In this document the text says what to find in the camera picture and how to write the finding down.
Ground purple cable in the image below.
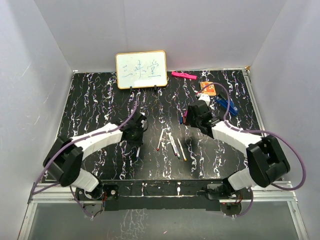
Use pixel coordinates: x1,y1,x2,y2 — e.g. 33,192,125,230
198,82,307,192
32,101,139,195

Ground white pen blue tip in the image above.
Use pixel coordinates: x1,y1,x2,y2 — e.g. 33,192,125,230
136,147,141,160

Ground white pen yellow tip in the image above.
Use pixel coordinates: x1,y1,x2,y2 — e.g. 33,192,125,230
177,138,187,162

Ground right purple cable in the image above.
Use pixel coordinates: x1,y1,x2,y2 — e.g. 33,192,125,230
198,82,307,192

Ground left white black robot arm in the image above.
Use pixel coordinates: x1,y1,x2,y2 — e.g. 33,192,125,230
43,112,148,200

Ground white pen pink tip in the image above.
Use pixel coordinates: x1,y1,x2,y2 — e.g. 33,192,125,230
167,132,178,156

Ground white pen red tip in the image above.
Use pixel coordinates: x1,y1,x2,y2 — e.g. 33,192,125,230
156,129,164,151

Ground white pen green tip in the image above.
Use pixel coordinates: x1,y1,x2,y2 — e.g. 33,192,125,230
168,132,181,159

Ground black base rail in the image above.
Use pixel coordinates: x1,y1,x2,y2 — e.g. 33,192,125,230
75,179,251,212

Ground pink plastic clip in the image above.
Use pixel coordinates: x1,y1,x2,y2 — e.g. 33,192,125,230
171,71,197,80

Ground small whiteboard with orange frame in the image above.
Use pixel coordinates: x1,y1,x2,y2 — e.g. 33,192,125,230
115,50,168,90

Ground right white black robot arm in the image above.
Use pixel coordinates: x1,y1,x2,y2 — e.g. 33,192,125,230
183,100,291,199

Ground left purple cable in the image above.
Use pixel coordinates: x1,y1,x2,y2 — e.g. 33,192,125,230
32,101,139,195

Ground orange card pack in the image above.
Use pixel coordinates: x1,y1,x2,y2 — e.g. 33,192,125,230
200,81,217,97

